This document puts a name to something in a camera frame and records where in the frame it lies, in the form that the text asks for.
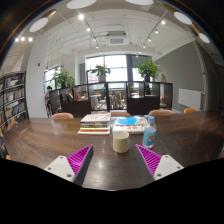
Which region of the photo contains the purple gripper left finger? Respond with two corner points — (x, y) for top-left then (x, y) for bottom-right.
(45, 145), (93, 186)

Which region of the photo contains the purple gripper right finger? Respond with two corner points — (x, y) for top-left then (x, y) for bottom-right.
(136, 145), (183, 180)

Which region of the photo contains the clear water bottle blue cap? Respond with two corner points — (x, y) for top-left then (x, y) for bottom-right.
(142, 116), (157, 149)

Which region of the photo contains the red round coaster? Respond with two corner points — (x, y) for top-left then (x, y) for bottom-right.
(140, 142), (155, 150)

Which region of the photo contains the stack of books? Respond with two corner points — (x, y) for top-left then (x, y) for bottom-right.
(79, 113), (111, 135)

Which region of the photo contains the magazine with blue cover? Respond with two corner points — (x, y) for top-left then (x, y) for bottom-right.
(112, 117), (147, 134)

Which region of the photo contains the cream ceramic cup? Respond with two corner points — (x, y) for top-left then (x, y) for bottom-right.
(113, 131), (130, 153)

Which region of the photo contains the orange chair far left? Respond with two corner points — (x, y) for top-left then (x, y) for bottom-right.
(52, 113), (74, 119)

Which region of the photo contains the orange chair centre right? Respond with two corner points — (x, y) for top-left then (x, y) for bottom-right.
(148, 110), (174, 116)

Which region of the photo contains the orange chair far right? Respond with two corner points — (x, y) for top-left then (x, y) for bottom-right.
(184, 108), (198, 113)

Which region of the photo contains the dark open shelf divider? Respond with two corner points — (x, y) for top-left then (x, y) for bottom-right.
(49, 81), (173, 117)

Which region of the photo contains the bookshelf with books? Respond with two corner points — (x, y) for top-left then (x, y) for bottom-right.
(0, 70), (29, 158)

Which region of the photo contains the left potted plant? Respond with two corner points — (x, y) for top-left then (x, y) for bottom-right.
(53, 68), (75, 88)

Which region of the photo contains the potted plant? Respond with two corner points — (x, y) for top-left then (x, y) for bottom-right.
(91, 65), (111, 82)
(136, 59), (160, 82)
(53, 68), (75, 88)

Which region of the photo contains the right potted plant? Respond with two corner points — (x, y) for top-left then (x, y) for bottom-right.
(136, 59), (160, 82)

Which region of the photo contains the middle potted plant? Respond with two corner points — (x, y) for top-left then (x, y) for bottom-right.
(91, 65), (111, 82)

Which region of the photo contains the ceiling air conditioner unit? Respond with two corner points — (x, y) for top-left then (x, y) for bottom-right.
(106, 31), (127, 46)

